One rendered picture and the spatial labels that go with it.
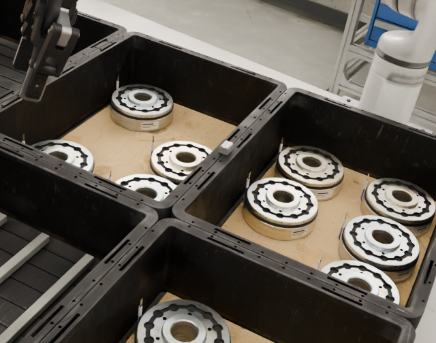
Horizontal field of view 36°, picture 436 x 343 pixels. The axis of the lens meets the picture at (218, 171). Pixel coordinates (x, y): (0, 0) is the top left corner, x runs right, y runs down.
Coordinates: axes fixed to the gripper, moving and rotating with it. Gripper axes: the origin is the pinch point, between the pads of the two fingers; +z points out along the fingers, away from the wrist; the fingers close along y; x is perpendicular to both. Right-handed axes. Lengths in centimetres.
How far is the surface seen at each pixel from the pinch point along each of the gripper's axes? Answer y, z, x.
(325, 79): -176, 61, 184
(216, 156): -0.3, 5.9, 26.7
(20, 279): 7.4, 23.2, 5.1
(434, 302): 13, 16, 67
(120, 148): -17.6, 18.7, 22.3
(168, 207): 8.8, 8.3, 17.8
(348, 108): -10, -2, 51
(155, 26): -89, 26, 53
